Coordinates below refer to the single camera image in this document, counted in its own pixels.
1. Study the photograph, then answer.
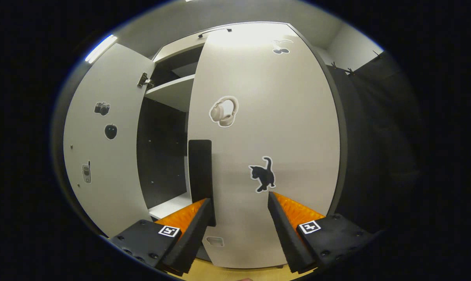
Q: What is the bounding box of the grey cabinet with dark interior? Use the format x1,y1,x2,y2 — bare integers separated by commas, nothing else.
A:
136,21,348,270

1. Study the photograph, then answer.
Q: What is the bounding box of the grey cabinet door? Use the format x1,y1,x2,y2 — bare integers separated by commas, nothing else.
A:
63,43,156,238
187,22,341,269

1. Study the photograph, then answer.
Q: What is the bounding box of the black backdrop cloth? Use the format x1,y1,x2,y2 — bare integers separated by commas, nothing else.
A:
327,51,422,235

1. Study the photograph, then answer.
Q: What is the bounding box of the short ceiling light panel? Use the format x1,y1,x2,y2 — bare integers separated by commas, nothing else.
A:
84,34,118,64

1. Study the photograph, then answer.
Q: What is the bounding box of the grey cabinet shelf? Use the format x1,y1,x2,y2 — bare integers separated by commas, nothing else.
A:
148,192,193,220
145,74,195,113

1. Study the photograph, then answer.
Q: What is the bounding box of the black drawer handle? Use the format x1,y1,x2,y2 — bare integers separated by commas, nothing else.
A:
198,28,232,38

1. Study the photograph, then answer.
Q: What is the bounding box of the black door handle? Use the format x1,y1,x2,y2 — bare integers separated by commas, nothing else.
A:
188,139,216,227

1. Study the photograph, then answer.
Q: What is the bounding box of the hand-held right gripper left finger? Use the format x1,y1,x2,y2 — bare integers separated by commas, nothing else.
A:
110,198,213,276

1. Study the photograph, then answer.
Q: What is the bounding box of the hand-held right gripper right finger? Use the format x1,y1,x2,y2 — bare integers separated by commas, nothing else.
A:
268,191,376,274

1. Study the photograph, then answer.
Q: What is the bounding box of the metal door hinge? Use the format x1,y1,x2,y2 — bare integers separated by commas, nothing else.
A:
137,73,155,89

